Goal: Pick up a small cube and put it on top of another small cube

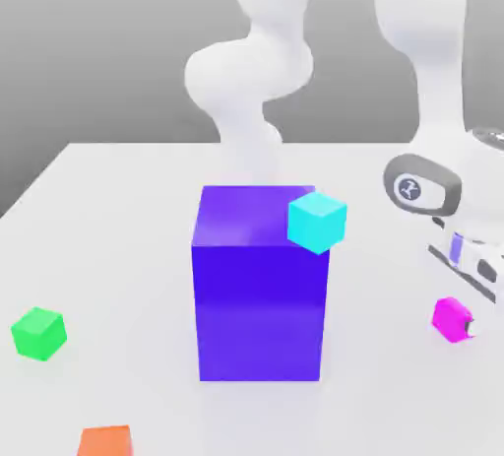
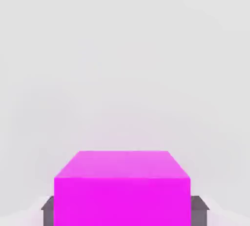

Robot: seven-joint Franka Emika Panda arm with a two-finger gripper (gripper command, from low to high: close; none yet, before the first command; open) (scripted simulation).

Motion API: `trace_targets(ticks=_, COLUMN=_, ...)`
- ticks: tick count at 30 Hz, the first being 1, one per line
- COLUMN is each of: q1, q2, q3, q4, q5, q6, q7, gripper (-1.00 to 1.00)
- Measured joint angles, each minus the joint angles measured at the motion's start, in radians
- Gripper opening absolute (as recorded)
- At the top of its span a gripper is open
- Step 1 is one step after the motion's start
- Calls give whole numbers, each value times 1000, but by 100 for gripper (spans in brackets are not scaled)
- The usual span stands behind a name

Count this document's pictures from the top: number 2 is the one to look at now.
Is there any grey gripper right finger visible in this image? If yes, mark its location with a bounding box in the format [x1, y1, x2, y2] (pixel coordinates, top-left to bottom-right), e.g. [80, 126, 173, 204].
[190, 195, 232, 226]

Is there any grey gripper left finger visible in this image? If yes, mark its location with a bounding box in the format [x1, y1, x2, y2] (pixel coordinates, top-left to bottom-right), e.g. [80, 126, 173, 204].
[19, 195, 55, 226]

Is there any small magenta cube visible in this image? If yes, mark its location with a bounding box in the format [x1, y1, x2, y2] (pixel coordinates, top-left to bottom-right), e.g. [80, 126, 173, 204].
[54, 150, 191, 226]

